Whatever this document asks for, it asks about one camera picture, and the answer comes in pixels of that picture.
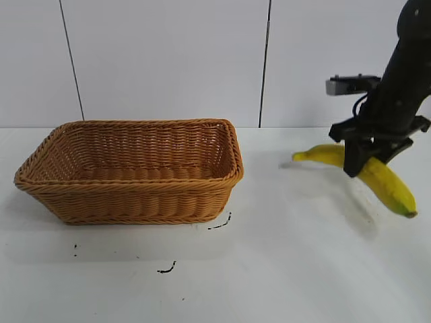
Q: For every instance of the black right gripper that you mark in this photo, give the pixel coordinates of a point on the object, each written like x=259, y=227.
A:
x=394, y=107

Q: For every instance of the yellow banana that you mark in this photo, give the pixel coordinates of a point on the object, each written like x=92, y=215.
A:
x=390, y=185

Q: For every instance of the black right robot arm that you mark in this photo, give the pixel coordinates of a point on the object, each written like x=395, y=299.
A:
x=414, y=33

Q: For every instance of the tan woven wicker basket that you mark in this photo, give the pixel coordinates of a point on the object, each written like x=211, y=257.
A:
x=134, y=202

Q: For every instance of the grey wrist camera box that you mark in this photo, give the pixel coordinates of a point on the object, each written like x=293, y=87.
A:
x=347, y=84

